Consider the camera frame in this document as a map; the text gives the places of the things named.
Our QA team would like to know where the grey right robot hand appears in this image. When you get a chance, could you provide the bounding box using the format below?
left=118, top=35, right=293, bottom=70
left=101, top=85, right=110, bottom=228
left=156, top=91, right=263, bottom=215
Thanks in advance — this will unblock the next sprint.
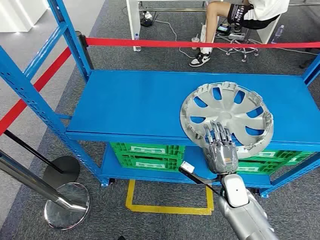
left=202, top=121, right=239, bottom=176

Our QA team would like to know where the silver plastic hubcap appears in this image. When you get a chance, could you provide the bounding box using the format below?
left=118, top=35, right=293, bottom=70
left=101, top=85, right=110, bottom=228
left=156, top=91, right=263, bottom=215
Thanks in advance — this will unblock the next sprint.
left=179, top=81, right=275, bottom=151

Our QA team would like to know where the blue steel shelf rack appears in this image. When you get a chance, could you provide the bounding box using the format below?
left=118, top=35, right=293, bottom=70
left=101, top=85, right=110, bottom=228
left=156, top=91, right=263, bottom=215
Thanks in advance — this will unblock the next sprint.
left=0, top=0, right=320, bottom=200

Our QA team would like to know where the chrome swivel stool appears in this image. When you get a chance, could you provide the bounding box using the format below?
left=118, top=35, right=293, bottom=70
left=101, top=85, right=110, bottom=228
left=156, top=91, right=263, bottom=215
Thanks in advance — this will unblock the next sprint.
left=223, top=26, right=260, bottom=64

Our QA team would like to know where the drink cup with straw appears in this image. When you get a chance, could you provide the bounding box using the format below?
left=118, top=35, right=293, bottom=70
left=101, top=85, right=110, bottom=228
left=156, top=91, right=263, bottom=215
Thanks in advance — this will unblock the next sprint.
left=191, top=33, right=201, bottom=51

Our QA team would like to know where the white paper bag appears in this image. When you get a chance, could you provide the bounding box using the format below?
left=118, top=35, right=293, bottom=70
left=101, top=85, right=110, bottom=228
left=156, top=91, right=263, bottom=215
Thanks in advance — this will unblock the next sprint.
left=199, top=22, right=208, bottom=44

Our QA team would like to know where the black handheld device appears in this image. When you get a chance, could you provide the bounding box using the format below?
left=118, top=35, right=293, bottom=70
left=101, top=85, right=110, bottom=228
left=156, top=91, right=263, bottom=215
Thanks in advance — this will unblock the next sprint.
left=216, top=23, right=232, bottom=36

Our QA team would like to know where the red barrier belt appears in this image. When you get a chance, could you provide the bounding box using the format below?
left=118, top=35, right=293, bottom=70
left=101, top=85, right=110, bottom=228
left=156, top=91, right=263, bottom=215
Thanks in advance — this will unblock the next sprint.
left=0, top=46, right=72, bottom=137
left=85, top=37, right=320, bottom=50

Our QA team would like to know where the person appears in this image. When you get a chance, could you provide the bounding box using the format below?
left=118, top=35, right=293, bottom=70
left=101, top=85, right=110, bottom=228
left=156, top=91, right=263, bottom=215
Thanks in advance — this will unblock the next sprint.
left=189, top=0, right=291, bottom=69

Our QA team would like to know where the clear plastic water bottle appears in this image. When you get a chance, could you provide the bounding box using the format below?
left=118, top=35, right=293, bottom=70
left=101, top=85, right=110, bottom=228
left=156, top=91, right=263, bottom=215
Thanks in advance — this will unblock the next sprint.
left=270, top=24, right=285, bottom=45
left=134, top=33, right=142, bottom=53

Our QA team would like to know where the chrome stanchion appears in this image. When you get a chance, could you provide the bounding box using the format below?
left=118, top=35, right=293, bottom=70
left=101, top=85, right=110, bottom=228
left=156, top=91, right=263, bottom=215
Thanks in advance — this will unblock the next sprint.
left=0, top=148, right=91, bottom=231

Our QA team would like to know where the white lit partition block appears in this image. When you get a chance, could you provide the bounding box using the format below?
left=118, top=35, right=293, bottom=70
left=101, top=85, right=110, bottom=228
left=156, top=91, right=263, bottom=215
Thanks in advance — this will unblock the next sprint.
left=0, top=0, right=51, bottom=33

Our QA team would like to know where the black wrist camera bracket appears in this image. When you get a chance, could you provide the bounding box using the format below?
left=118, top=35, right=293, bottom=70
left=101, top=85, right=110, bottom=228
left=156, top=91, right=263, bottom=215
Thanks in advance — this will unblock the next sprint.
left=178, top=167, right=222, bottom=197

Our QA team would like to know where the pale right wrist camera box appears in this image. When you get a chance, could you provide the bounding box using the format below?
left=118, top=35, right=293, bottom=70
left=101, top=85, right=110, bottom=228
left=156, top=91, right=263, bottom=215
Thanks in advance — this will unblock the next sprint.
left=180, top=161, right=195, bottom=175

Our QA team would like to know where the white floor cable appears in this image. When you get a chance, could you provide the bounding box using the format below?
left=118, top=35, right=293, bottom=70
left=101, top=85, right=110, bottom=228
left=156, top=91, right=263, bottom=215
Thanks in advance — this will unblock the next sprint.
left=153, top=19, right=196, bottom=60

